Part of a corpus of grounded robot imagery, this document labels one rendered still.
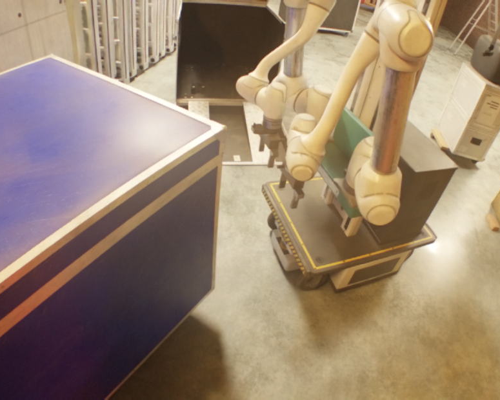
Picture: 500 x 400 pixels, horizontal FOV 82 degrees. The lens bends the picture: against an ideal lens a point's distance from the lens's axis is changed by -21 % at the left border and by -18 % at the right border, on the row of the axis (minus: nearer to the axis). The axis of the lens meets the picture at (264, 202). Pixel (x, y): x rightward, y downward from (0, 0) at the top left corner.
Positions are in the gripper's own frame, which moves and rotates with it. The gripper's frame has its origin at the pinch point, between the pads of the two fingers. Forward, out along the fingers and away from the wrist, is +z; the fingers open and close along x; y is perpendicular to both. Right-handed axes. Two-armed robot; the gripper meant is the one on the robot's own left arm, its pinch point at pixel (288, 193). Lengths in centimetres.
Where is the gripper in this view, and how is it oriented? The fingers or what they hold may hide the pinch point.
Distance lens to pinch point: 150.3
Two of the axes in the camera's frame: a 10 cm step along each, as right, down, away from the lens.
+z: -1.4, 7.3, 6.7
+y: -9.3, 1.3, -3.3
